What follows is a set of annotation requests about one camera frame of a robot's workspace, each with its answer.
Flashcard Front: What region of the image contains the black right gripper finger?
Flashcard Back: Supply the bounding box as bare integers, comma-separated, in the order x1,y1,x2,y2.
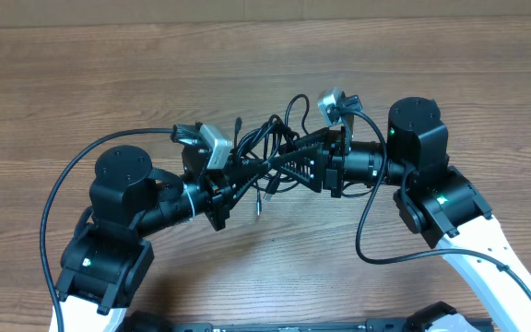
279,127,344,152
270,143,325,193

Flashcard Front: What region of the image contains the black USB-C cable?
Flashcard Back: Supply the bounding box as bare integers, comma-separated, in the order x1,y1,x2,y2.
233,93,313,218

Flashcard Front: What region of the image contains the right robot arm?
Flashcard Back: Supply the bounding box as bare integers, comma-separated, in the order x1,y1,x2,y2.
278,95,531,331

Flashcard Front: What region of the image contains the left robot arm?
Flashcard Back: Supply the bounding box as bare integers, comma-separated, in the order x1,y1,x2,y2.
50,145,270,331

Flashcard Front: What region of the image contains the left camera cable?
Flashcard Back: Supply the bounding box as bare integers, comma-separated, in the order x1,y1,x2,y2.
39,127,175,332

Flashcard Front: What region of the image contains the camera cable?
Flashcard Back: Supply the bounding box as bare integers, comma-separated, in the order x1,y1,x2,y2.
348,109,531,332
39,127,175,332

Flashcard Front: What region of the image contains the right camera cable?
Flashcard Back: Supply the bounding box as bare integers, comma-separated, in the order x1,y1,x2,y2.
348,109,531,332

